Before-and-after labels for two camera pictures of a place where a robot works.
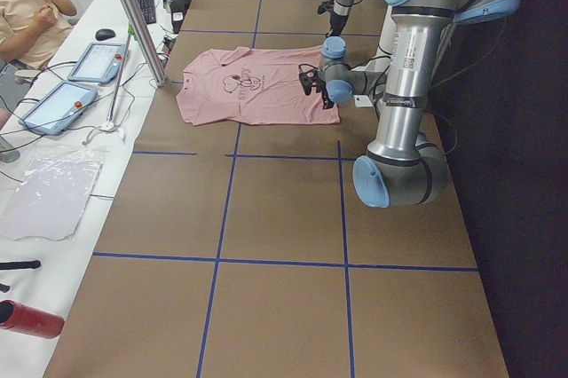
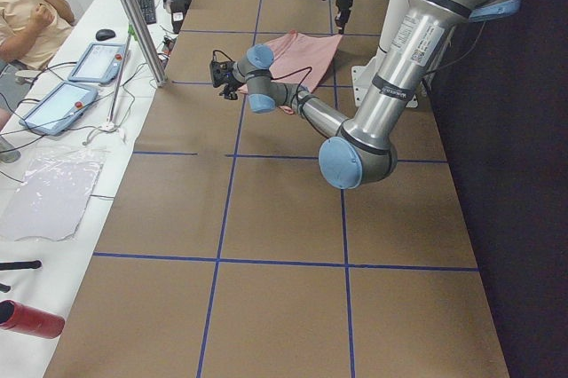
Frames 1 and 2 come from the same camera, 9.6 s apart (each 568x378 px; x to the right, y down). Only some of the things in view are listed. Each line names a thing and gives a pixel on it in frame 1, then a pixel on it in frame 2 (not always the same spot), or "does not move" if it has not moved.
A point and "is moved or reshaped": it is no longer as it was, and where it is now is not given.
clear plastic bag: x=51 y=200 does not move
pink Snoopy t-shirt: x=250 y=85 is moved or reshaped
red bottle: x=16 y=316 does not move
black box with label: x=180 y=2 does not move
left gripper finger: x=327 y=104 → x=229 y=92
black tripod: x=19 y=264 does not move
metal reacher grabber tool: x=132 y=35 does not move
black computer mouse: x=104 y=34 does not move
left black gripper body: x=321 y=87 → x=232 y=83
